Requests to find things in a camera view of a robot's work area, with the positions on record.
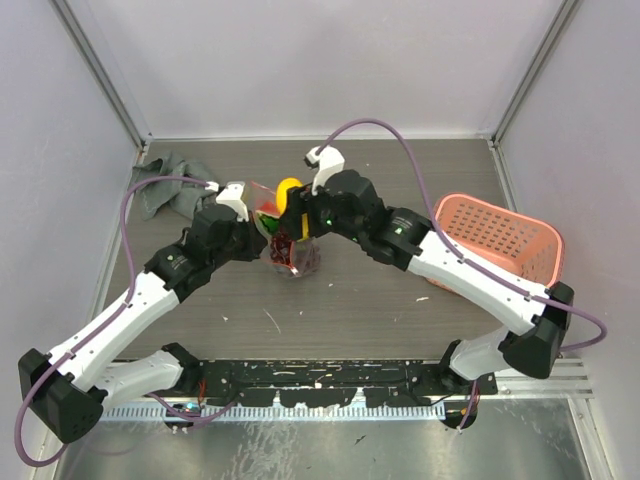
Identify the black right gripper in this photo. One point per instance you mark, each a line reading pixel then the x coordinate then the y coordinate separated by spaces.
pixel 299 201

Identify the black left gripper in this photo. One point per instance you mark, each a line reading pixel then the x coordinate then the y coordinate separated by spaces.
pixel 255 241

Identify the watermelon slice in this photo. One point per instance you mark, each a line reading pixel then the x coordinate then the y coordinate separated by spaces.
pixel 267 217

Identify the dark red grape bunch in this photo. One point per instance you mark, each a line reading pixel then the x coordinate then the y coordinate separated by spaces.
pixel 305 257

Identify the clear zip top bag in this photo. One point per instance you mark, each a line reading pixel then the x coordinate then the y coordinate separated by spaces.
pixel 261 192

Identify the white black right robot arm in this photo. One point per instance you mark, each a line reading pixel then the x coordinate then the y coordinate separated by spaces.
pixel 534 318

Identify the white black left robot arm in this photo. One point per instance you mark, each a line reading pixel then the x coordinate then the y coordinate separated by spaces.
pixel 167 280

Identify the green crumpled cloth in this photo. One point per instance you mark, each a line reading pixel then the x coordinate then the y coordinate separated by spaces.
pixel 184 198

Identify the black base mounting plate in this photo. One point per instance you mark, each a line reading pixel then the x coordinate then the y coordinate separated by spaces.
pixel 321 384

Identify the pink plastic basket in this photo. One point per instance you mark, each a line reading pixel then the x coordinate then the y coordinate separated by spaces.
pixel 522 245

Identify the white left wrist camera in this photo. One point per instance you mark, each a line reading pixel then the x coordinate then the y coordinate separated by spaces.
pixel 233 196

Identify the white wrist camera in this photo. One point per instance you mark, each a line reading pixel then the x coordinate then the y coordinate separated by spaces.
pixel 233 196
pixel 327 163

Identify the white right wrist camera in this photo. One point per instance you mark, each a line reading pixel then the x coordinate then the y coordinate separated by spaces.
pixel 327 163

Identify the white slotted cable duct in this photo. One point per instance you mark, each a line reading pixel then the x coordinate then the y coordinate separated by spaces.
pixel 147 411

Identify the aluminium left frame post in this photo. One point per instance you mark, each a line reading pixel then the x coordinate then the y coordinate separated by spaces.
pixel 82 27

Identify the aluminium frame post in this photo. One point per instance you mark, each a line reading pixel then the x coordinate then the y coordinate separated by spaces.
pixel 550 40
pixel 82 27

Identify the aluminium right frame post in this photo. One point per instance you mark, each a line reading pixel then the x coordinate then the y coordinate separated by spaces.
pixel 550 40

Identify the aluminium front rail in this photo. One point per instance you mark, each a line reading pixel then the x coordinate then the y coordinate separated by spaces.
pixel 575 375

